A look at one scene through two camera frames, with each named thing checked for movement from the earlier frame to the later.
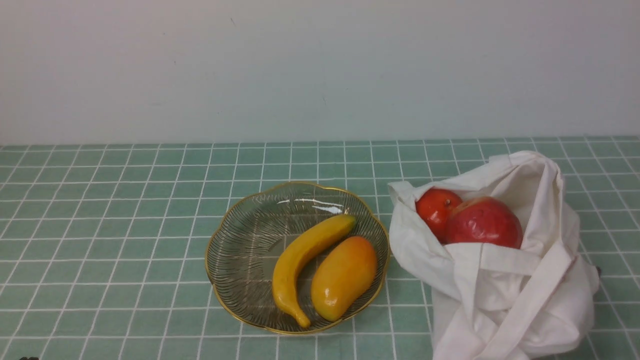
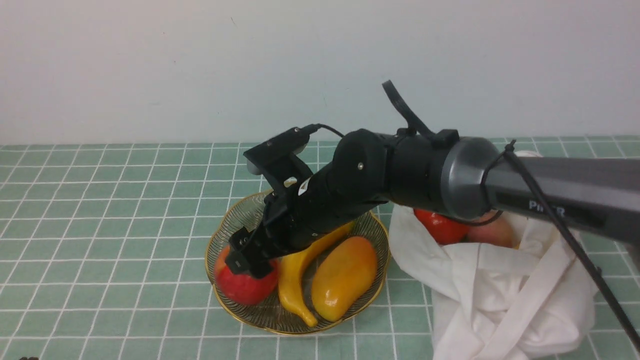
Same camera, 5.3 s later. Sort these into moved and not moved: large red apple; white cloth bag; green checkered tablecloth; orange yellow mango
Moved: large red apple
Not moved: orange yellow mango; green checkered tablecloth; white cloth bag
